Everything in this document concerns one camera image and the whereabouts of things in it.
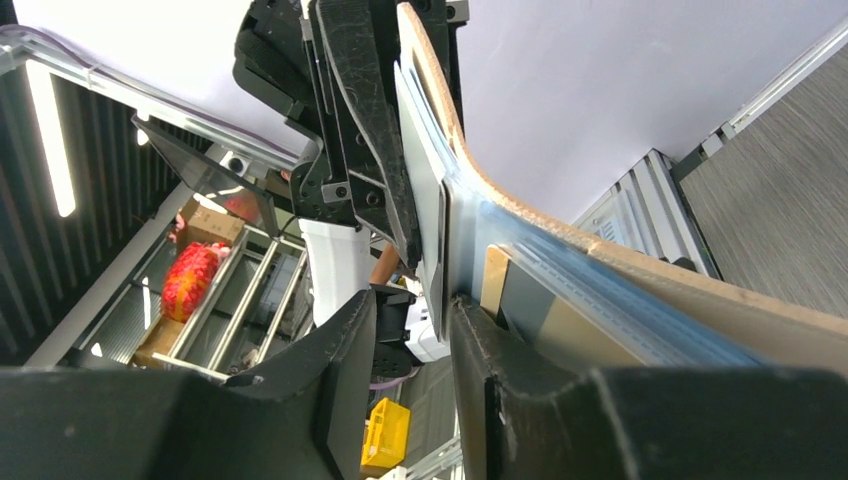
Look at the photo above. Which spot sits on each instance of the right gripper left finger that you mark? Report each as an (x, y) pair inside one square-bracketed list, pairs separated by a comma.
[(297, 415)]

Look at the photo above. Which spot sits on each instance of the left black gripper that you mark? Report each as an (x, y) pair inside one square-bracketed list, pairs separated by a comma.
[(359, 42)]

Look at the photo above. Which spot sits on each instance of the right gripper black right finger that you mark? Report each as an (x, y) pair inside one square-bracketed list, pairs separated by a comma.
[(523, 417)]

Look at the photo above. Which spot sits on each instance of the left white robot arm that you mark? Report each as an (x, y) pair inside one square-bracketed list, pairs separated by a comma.
[(345, 261)]

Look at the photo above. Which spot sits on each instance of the yellow plastic crate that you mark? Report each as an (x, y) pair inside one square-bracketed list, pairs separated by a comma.
[(386, 436)]

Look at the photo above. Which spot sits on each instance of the red mesh bag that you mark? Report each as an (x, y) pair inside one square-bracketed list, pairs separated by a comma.
[(189, 278)]

